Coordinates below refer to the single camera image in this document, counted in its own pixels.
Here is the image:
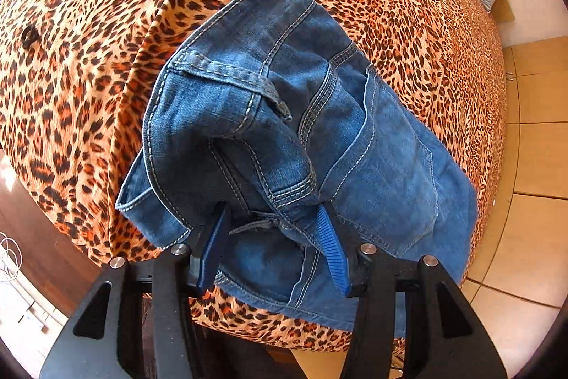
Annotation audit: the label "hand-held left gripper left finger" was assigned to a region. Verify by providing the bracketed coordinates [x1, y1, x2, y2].
[39, 201, 234, 379]

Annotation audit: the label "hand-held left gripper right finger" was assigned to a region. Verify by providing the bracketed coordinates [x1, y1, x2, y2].
[316, 204, 509, 379]

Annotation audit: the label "blue denim pants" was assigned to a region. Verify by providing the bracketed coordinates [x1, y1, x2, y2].
[114, 0, 479, 337]

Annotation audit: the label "leopard print bedspread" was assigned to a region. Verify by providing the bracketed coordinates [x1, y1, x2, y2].
[0, 0, 509, 355]

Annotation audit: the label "white cable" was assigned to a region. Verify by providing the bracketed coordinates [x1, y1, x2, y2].
[0, 230, 24, 283]

